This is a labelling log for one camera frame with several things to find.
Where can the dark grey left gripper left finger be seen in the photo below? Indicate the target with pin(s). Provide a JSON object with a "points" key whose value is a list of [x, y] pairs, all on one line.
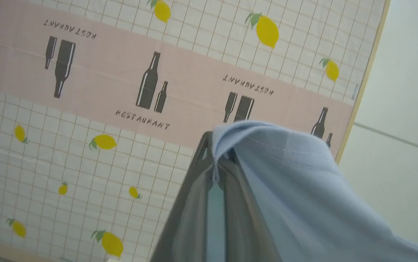
{"points": [[189, 218]]}

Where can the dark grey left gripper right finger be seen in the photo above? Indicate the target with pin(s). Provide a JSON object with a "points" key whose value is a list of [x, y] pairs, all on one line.
{"points": [[240, 225]]}

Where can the light blue garment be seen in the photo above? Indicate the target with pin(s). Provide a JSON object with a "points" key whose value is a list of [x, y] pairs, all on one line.
{"points": [[303, 196]]}

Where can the lemon print backdrop panel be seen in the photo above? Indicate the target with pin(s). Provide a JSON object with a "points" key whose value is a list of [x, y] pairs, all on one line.
{"points": [[121, 72]]}

